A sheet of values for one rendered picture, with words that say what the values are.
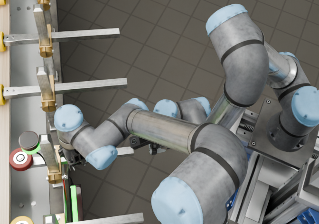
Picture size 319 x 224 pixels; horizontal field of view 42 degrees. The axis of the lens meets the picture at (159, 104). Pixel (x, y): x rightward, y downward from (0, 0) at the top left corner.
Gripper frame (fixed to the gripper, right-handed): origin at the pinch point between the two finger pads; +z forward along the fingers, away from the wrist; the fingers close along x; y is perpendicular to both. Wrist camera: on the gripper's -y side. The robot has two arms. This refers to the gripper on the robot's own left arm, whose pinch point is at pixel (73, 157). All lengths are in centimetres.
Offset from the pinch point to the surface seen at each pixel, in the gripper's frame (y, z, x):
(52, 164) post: -3.4, 6.2, -7.0
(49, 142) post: -3.2, -12.3, -5.8
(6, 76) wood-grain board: -48.0, 10.8, -8.1
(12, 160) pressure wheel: -13.0, 10.1, -18.5
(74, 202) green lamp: 5.3, 30.5, -4.5
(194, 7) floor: -110, 101, 139
